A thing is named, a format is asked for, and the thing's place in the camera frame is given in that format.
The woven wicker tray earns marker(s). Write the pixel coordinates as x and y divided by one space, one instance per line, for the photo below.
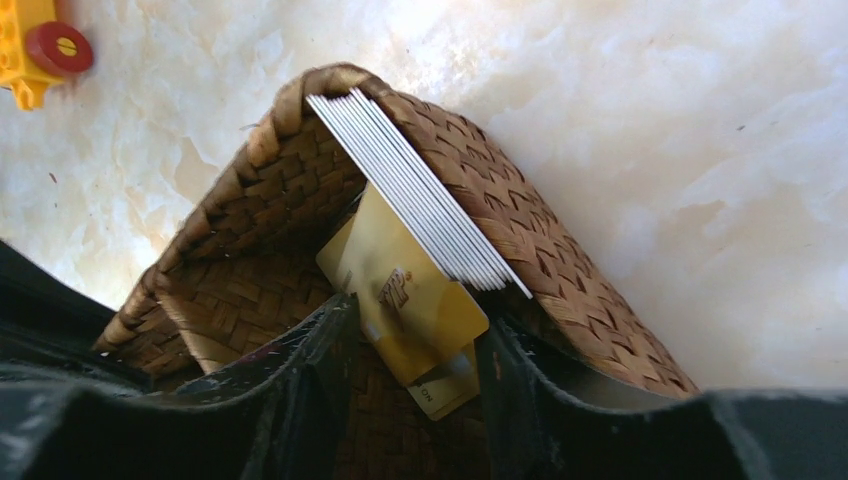
242 271

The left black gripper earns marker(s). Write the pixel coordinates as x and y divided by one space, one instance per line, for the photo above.
46 325

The white edged card stack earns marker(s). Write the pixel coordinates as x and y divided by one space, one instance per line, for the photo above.
442 228

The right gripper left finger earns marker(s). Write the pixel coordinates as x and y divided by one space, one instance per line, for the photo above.
277 413

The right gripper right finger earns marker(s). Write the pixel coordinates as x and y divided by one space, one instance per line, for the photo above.
549 416

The yellow red toy car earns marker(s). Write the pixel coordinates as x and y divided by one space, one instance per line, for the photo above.
40 49

